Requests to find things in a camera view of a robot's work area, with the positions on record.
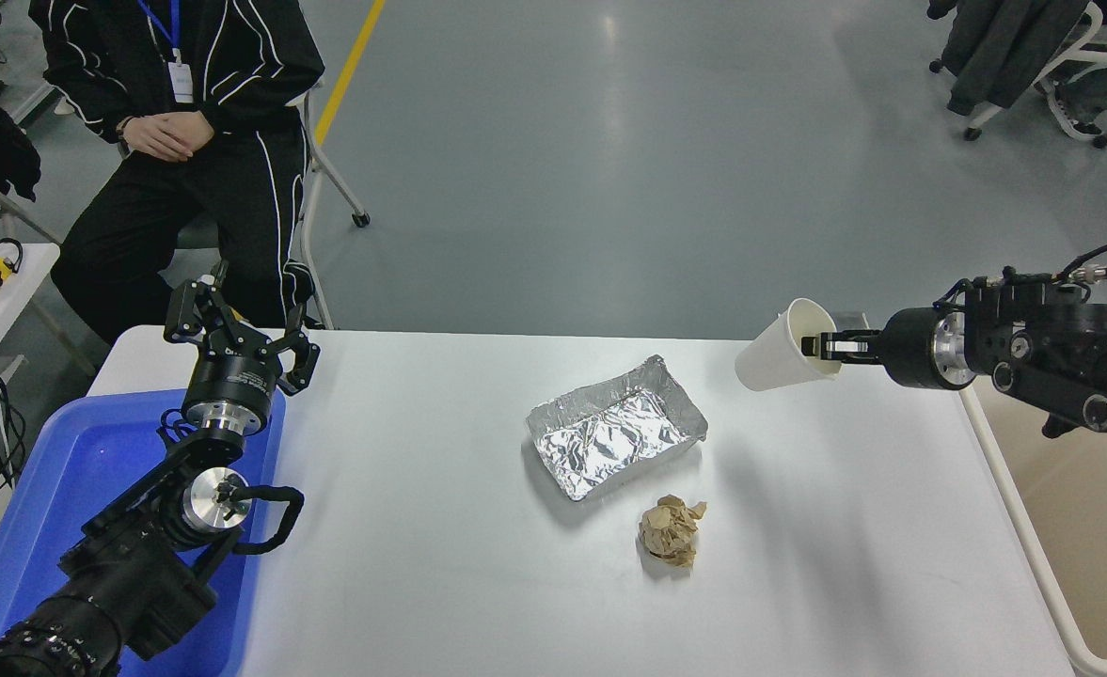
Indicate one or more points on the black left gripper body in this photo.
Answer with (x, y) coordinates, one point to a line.
(233, 381)

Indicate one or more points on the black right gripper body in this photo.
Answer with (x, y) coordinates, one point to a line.
(910, 348)

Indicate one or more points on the white paper cup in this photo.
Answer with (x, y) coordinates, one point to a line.
(774, 362)

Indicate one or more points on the crumpled tan paper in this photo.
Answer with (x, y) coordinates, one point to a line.
(669, 534)

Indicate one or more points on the person's right hand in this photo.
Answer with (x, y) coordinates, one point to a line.
(153, 146)

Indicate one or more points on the person's left hand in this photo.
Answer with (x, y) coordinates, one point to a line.
(181, 127)

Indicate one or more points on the person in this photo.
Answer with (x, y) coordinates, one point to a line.
(139, 207)

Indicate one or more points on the white wheeled chair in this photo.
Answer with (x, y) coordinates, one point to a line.
(327, 179)

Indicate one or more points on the blue plastic tray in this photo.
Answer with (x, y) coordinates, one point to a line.
(64, 470)

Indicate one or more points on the white side table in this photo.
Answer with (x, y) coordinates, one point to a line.
(7, 310)

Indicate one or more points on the white chair with black garment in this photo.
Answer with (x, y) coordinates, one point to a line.
(3, 202)

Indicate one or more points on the silver foil tray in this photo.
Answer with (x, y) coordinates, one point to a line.
(609, 437)

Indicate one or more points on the large pale bin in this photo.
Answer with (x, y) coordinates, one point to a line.
(1089, 527)

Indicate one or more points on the dark grey jacket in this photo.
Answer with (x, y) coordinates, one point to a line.
(995, 47)

